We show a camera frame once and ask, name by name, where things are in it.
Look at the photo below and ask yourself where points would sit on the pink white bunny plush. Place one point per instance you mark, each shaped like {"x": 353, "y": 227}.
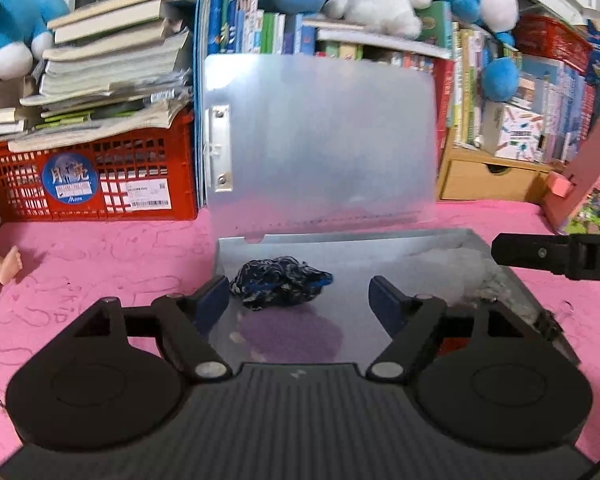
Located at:
{"x": 391, "y": 17}

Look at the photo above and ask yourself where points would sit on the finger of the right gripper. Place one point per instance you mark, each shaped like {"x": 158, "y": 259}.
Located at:
{"x": 549, "y": 253}

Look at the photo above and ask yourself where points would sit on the blue plush toy left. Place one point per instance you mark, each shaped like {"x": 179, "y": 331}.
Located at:
{"x": 24, "y": 35}

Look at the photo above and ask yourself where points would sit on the translucent plastic file box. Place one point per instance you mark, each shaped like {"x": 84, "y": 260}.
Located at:
{"x": 354, "y": 226}

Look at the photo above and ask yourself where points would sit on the black binder clips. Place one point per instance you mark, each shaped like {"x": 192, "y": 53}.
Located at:
{"x": 551, "y": 325}

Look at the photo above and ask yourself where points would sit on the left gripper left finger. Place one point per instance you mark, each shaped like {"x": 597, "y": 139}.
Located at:
{"x": 185, "y": 325}

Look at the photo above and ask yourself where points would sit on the row of upright books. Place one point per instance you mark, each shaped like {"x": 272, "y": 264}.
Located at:
{"x": 278, "y": 93}

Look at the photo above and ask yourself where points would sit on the red knitted scrunchie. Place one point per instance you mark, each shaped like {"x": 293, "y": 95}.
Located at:
{"x": 449, "y": 345}

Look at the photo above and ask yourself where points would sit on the red plastic crate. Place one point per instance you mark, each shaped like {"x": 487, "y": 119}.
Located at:
{"x": 145, "y": 174}

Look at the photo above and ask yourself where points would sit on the red basket on books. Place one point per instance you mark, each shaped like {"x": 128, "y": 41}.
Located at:
{"x": 548, "y": 37}

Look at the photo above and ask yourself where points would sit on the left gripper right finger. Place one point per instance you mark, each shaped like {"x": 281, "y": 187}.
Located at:
{"x": 412, "y": 324}

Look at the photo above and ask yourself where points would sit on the small white patterned box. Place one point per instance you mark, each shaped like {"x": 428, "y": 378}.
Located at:
{"x": 519, "y": 133}

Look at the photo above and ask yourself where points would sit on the stack of books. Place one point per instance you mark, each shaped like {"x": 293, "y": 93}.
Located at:
{"x": 115, "y": 66}

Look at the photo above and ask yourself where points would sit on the wooden drawer organizer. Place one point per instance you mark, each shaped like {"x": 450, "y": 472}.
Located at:
{"x": 467, "y": 174}

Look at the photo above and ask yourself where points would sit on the pink bunny print blanket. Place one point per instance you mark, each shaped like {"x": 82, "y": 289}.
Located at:
{"x": 86, "y": 394}

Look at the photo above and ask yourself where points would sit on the white fluffy scrunchie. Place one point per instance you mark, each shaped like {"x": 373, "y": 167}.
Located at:
{"x": 454, "y": 275}

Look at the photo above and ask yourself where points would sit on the large blue white plush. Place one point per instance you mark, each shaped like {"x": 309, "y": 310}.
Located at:
{"x": 499, "y": 78}

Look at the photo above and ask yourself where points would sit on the pink triangular miniature house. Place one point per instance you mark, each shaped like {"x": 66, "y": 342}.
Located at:
{"x": 572, "y": 202}

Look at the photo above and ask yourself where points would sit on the navy floral scrunchie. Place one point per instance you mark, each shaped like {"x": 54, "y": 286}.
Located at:
{"x": 281, "y": 282}

